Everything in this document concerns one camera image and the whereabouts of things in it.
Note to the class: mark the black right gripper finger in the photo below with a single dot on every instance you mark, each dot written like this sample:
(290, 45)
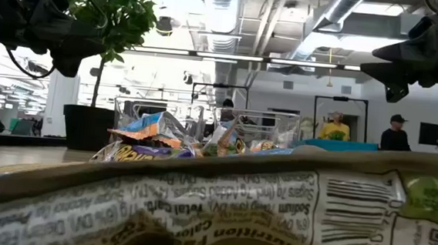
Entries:
(413, 53)
(396, 77)

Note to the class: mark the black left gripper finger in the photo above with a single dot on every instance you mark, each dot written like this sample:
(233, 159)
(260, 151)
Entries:
(69, 60)
(61, 26)

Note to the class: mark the purple yellow granola bar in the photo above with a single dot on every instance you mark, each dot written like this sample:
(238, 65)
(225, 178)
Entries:
(151, 151)

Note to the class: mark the green red Chewy granola bar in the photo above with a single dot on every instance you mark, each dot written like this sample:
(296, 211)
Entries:
(236, 201)

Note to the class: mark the person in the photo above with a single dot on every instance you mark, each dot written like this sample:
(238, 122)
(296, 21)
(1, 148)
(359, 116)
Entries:
(395, 138)
(227, 109)
(335, 130)

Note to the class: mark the green plant in black pot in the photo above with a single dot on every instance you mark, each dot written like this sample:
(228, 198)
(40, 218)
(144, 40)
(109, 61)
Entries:
(126, 15)

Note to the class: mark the black monitor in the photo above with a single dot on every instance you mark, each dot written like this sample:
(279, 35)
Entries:
(431, 133)

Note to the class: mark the clear plastic bin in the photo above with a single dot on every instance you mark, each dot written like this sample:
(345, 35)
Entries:
(127, 110)

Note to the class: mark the teal plastic bin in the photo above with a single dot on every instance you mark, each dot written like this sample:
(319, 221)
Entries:
(337, 145)

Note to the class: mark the black ceiling lamp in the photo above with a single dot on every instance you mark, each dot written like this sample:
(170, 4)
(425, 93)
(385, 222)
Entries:
(164, 26)

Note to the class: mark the ceiling light bar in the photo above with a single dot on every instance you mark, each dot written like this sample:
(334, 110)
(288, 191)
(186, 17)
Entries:
(227, 56)

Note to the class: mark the black frame rig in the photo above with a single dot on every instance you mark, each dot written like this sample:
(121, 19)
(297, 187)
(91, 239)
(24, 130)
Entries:
(221, 86)
(340, 98)

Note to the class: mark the silver ventilation duct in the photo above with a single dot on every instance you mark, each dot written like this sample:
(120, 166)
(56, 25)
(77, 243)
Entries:
(335, 11)
(223, 11)

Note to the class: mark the black aluminium table frame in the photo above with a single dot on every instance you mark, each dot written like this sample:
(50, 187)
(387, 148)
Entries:
(28, 141)

